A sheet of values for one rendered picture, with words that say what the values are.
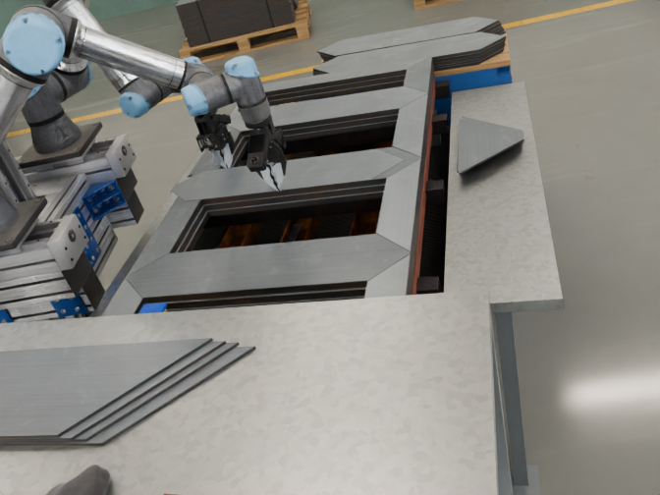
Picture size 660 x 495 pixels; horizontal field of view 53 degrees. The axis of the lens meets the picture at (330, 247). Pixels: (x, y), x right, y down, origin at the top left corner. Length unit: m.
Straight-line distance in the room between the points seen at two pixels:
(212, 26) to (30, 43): 4.86
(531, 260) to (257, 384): 0.83
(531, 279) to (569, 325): 0.99
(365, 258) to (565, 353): 1.12
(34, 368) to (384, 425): 0.63
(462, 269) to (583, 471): 0.80
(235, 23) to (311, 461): 5.62
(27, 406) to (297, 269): 0.67
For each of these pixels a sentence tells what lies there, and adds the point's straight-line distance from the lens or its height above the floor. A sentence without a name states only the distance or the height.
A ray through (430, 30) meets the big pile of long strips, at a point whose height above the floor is 0.85.
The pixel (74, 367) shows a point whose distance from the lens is 1.21.
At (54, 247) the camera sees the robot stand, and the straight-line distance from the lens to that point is 1.83.
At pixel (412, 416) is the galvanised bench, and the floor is 1.05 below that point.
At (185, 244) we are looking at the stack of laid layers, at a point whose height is 0.84.
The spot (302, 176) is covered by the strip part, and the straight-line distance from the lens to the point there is 1.94.
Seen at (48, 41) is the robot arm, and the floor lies 1.47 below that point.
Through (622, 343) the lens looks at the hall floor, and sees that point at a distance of 2.51.
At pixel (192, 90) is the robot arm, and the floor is 1.25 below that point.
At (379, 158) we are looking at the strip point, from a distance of 1.93.
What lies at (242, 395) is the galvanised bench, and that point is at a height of 1.05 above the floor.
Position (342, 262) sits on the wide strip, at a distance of 1.53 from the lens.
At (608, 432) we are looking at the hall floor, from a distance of 2.25.
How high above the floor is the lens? 1.76
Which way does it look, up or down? 34 degrees down
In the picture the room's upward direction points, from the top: 16 degrees counter-clockwise
